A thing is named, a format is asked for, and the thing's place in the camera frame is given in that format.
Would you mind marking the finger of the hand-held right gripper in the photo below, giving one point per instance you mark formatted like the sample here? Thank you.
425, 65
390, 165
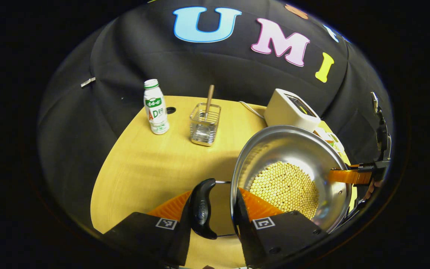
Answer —
375, 166
349, 176

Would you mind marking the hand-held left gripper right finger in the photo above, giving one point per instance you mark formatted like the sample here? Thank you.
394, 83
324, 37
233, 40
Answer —
245, 235

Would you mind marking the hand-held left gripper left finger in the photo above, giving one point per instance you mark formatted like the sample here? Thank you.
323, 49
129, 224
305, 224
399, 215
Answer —
183, 243

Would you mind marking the pile of yellow soybeans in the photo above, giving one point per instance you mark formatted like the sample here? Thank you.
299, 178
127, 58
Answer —
286, 188

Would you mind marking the white toaster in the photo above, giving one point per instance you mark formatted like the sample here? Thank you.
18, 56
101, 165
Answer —
287, 110

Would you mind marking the white drink bottle green label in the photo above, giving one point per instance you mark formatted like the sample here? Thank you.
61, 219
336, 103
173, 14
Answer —
156, 108

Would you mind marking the wooden spoon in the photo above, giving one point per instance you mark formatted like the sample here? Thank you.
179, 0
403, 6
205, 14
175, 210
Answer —
209, 99

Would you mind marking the silver metal clip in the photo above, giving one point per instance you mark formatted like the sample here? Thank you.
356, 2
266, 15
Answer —
88, 82

